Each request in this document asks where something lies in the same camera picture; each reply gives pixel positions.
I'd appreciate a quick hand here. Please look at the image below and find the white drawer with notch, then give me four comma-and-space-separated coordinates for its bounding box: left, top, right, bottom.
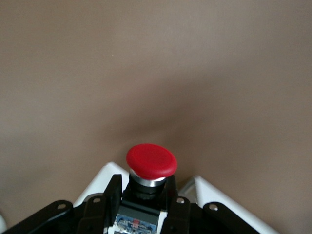
73, 161, 281, 234

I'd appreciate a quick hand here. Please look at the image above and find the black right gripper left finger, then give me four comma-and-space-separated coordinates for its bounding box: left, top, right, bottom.
4, 174, 123, 234

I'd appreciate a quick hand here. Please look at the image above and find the red push button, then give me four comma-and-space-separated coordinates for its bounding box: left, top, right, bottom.
107, 143, 178, 234

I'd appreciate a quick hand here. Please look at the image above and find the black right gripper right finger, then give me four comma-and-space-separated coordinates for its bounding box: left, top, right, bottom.
165, 175, 265, 234

